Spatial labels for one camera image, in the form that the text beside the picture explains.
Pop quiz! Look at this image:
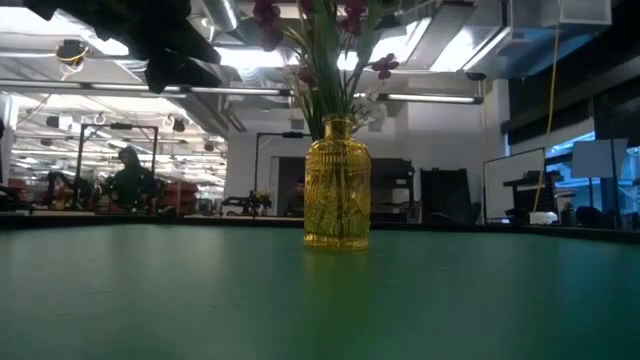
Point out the small silver ventilation duct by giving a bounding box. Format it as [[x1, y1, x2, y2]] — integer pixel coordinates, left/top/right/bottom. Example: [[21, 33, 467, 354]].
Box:
[[199, 0, 244, 32]]

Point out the single purple flower stem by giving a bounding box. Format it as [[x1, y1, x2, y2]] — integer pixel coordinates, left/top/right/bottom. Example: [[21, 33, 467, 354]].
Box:
[[370, 52, 401, 82]]

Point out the black rig frame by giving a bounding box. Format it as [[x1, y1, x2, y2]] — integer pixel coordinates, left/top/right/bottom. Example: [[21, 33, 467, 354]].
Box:
[[253, 130, 316, 199], [74, 122, 160, 196]]

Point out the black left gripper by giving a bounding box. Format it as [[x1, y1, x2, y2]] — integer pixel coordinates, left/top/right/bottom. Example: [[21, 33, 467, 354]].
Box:
[[143, 32, 224, 95]]

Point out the purple artificial flower bunch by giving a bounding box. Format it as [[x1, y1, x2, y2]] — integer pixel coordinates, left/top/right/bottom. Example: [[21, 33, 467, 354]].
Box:
[[252, 0, 396, 141]]

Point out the ceiling cable reel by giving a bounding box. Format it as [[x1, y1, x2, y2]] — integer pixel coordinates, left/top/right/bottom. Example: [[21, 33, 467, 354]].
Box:
[[53, 38, 91, 69]]

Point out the long ceiling light bar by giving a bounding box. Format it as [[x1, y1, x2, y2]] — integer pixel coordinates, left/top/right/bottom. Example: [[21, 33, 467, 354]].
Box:
[[0, 78, 485, 106]]

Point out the yellow hanging cable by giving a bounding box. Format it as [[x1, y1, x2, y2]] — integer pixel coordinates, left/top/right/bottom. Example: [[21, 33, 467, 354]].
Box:
[[531, 24, 561, 214]]

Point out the yellow glass vase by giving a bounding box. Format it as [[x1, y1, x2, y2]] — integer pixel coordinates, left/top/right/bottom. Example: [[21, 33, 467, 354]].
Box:
[[303, 115, 372, 251]]

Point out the whiteboard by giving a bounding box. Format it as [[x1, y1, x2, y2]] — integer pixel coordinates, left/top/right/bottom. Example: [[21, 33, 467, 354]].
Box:
[[482, 146, 547, 225]]

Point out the black equipment stand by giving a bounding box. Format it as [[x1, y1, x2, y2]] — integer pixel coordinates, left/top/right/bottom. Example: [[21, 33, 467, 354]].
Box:
[[502, 169, 557, 225]]

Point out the person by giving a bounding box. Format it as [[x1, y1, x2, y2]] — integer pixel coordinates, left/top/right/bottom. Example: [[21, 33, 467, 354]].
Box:
[[105, 144, 162, 214], [285, 178, 307, 218]]

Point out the white sign panel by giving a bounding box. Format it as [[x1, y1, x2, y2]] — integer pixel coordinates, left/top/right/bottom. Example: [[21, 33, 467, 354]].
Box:
[[570, 138, 630, 180]]

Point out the red artificial tulip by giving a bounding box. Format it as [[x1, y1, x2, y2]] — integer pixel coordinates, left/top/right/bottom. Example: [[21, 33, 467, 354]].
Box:
[[297, 66, 318, 89]]

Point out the black cabinet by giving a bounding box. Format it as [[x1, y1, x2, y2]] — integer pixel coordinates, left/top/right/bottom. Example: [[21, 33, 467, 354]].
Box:
[[369, 157, 417, 225]]

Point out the black table frame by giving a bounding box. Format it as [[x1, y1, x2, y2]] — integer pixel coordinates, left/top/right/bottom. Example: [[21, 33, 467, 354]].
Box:
[[0, 212, 640, 246]]

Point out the black panel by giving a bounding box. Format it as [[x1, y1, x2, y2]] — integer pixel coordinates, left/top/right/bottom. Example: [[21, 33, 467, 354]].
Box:
[[419, 167, 475, 225]]

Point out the white box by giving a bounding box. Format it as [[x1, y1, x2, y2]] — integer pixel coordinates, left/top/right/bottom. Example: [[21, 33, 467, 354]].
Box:
[[528, 210, 559, 227]]

